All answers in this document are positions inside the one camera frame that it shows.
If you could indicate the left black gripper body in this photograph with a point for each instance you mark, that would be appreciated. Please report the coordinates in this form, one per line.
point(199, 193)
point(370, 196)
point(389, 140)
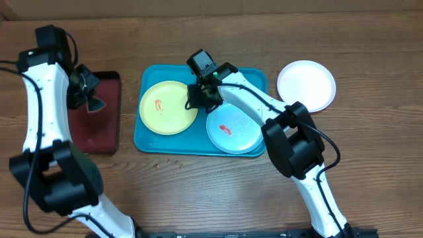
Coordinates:
point(84, 83)

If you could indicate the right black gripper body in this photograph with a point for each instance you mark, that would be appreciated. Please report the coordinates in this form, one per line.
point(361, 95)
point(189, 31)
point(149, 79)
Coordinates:
point(210, 103)

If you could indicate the green and orange sponge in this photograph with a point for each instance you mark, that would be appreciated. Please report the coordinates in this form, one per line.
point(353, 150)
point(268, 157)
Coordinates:
point(95, 104)

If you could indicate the light blue plate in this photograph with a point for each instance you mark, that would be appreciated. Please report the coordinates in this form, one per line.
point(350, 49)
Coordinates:
point(233, 132)

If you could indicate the yellow-green plate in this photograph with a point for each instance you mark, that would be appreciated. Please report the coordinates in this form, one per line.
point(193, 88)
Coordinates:
point(162, 108)

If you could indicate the white plate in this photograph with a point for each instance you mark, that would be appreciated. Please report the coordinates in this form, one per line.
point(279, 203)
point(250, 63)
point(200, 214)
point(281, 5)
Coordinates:
point(307, 82)

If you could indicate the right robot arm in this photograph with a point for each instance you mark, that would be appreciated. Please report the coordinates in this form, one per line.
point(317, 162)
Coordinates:
point(294, 145)

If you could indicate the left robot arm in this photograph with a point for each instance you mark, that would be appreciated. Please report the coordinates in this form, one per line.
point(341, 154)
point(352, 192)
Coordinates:
point(53, 171)

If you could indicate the teal plastic serving tray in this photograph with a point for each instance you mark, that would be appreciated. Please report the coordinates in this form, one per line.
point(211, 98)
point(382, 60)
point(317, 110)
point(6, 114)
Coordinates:
point(193, 140)

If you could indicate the black red-lined water tray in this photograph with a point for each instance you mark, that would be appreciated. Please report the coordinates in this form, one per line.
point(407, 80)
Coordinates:
point(98, 131)

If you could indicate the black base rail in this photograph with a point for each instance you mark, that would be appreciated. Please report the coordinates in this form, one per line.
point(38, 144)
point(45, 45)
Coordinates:
point(291, 233)

